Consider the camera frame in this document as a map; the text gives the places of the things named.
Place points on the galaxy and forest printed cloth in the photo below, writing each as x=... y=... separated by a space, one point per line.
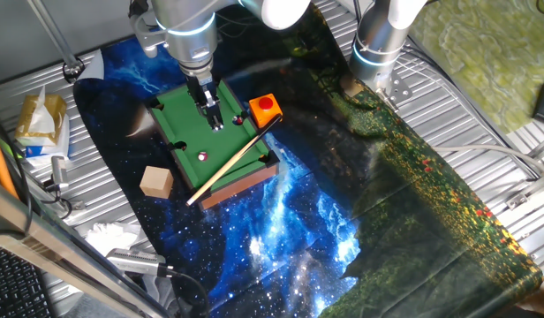
x=276 y=243

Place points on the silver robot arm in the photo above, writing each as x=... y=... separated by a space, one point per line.
x=188 y=26

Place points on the yellow tissue box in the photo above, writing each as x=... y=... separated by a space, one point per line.
x=35 y=121

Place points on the mini green pool table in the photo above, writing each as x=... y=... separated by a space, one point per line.
x=188 y=132

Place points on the red pool ball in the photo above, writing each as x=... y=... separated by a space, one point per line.
x=239 y=119

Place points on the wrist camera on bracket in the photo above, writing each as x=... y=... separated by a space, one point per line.
x=144 y=33

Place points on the wooden cube block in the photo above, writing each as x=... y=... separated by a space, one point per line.
x=156 y=182

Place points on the wooden pool cue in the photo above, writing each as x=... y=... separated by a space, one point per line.
x=231 y=161

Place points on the black keyboard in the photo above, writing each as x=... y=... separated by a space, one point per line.
x=13 y=287

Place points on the long silver camera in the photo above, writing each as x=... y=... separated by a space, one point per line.
x=133 y=261

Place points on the metal stand pole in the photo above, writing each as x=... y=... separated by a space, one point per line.
x=51 y=31

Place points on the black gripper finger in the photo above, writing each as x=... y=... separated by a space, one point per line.
x=216 y=115
x=203 y=112

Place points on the orange box with red button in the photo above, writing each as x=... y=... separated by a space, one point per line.
x=265 y=110

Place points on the maroon striped pool ball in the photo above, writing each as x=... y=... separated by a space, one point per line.
x=202 y=156

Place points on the crumpled white tissue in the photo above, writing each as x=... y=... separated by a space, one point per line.
x=111 y=236

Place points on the aluminium bracket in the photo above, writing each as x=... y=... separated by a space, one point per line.
x=530 y=190

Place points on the green mossy mat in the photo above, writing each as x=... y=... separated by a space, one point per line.
x=484 y=53

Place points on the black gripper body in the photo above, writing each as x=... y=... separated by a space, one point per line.
x=201 y=95

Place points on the yellow white package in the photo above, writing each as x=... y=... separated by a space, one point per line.
x=55 y=146

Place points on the aluminium frame beam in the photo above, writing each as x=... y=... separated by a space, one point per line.
x=55 y=247

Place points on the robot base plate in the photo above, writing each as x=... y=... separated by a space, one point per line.
x=398 y=88

